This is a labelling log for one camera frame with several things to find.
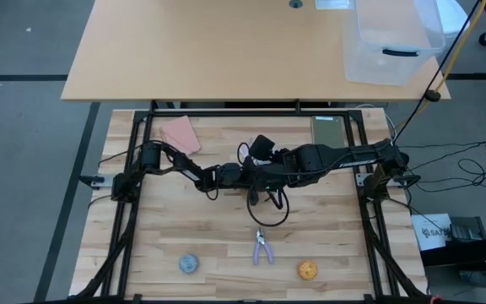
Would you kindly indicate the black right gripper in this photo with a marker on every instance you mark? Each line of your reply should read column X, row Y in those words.
column 262, row 148

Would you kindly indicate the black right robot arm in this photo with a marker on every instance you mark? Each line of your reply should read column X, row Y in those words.
column 352, row 158

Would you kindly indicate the black aluminium table frame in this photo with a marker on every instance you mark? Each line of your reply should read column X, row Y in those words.
column 247, row 113

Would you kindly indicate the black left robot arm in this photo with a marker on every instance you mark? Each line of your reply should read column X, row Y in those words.
column 230, row 173

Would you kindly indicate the white printed cardboard box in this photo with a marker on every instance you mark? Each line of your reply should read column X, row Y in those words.
column 430, row 232

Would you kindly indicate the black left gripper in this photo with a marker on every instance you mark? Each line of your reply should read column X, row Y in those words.
column 268, row 179

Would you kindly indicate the black equipment cart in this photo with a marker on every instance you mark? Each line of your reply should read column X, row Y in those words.
column 466, row 253

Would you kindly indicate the grey-blue round scrubber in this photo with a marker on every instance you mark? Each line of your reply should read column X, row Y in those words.
column 188, row 263

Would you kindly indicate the small white box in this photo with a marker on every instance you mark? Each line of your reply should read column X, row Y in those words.
column 331, row 3

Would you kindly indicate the orange round cookie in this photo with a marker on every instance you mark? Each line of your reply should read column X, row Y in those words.
column 307, row 270

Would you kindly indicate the tan wooden desk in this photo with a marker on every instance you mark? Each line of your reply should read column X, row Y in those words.
column 205, row 50

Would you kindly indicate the clear plastic storage bin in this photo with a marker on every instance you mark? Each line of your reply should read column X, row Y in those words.
column 369, row 63

